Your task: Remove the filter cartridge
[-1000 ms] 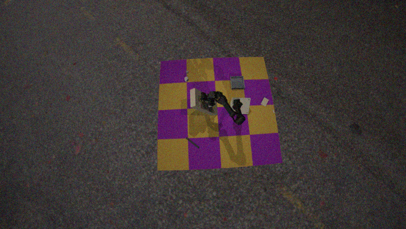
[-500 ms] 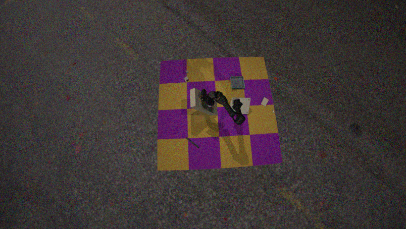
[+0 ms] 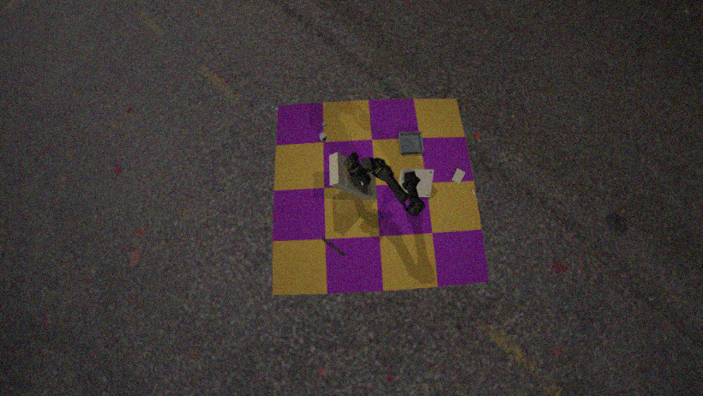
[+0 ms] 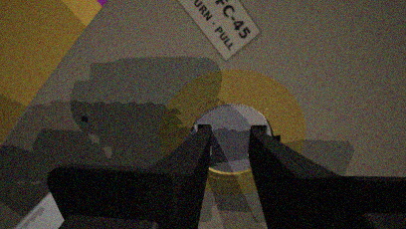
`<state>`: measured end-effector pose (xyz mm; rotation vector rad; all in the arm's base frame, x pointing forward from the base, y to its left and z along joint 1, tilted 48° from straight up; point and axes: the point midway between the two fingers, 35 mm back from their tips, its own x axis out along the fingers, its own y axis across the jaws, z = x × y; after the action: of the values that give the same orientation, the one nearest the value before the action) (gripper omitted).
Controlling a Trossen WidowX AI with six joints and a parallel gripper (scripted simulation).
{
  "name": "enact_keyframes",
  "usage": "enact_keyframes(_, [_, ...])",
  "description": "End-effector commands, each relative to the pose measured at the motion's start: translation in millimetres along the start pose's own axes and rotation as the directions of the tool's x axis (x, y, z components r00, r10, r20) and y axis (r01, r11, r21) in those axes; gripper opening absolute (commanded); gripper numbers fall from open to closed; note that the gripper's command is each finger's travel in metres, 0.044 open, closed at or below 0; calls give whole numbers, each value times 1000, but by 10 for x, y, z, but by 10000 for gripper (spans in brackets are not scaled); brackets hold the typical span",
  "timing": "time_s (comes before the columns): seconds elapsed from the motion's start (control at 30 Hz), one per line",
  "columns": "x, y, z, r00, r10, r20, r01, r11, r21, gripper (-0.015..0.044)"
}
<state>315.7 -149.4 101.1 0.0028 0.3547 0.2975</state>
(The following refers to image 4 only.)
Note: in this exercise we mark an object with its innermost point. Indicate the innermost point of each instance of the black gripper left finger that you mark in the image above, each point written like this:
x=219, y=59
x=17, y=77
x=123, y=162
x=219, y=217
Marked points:
x=169, y=192

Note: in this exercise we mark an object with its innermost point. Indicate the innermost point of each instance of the grey cylinder with slotted face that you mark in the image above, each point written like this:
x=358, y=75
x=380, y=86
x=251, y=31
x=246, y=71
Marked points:
x=230, y=135

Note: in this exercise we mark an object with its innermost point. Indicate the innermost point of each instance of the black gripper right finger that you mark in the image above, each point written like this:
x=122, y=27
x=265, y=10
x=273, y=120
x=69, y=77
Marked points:
x=297, y=193

